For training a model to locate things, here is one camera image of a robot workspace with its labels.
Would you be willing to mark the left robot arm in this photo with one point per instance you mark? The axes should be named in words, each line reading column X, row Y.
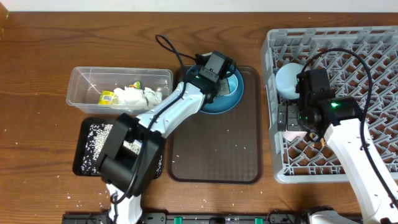
column 131, row 152

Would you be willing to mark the crumpled white paper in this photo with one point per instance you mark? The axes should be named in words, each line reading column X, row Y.
column 138, row 97

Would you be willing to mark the yellow green wrapper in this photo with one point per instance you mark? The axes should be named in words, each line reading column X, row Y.
column 108, row 98

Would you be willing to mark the grey dishwasher rack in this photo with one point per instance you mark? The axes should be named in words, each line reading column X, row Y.
column 361, row 62

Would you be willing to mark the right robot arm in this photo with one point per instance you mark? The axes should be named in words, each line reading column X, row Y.
column 339, row 122

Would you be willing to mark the brown serving tray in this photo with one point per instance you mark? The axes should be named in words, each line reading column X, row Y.
column 221, row 148

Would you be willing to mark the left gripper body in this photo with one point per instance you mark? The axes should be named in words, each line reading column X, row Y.
column 222, row 88

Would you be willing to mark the clear plastic bin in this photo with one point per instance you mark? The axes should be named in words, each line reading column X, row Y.
column 87, row 84

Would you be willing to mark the light blue cup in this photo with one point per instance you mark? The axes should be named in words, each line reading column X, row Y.
column 232, row 84

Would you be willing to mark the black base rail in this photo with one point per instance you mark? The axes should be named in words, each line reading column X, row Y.
column 162, row 218

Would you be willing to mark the black waste tray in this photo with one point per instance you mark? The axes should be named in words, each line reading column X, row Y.
column 81, row 139

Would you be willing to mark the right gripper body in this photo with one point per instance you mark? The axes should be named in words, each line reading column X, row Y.
column 296, row 118

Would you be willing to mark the white rice pile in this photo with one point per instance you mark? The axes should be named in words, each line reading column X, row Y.
column 97, row 134

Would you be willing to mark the light blue bowl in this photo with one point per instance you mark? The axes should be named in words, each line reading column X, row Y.
column 286, row 80

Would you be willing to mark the pink cup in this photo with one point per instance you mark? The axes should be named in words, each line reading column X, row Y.
column 291, row 135

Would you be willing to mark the dark blue plate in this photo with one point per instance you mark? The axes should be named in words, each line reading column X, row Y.
column 230, row 102

